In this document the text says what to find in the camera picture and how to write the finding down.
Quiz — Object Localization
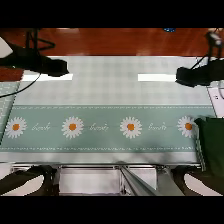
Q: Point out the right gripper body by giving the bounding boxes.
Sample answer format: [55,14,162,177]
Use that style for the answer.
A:
[175,66,202,88]

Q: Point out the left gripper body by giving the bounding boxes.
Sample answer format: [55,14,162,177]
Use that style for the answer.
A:
[41,58,70,78]

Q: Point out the dark green garment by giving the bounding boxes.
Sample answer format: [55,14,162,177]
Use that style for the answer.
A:
[194,116,224,178]

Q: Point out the black cable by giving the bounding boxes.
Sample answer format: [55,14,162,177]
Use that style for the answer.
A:
[0,73,42,100]

